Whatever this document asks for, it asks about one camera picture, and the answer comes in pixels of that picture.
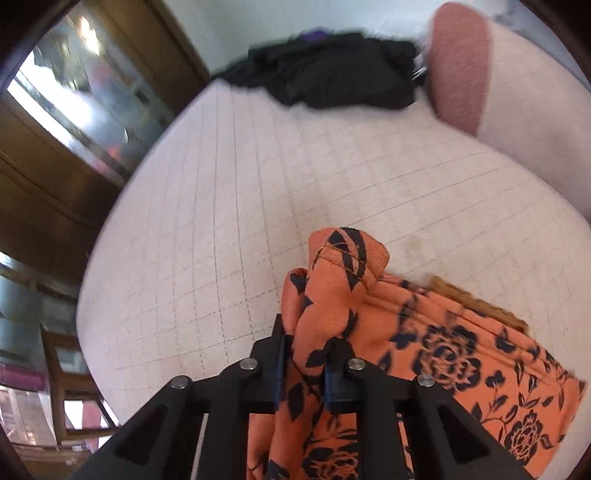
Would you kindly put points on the black cloth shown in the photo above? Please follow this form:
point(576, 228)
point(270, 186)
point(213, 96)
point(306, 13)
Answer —
point(332, 69)

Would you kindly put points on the purple cloth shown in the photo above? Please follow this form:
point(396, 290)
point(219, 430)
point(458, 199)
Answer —
point(316, 33)

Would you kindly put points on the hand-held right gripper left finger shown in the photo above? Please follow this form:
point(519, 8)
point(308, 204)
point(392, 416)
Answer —
point(278, 369)

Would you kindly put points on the brown door with stained glass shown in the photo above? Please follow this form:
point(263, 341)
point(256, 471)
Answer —
point(46, 184)

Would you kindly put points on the orange floral blouse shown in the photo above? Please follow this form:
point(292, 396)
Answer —
point(461, 350)

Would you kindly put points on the white quilted mattress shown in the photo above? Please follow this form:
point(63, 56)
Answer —
point(207, 207)

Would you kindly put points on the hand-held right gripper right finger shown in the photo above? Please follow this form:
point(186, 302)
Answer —
point(333, 383)

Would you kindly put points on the wooden chair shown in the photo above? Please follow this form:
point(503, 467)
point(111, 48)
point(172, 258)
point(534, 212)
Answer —
point(51, 369)

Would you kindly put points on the clear plastic bag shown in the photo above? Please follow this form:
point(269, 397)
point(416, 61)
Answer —
point(421, 69)

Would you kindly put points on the pink and white bolster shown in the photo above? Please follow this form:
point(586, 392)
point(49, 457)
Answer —
point(531, 115)

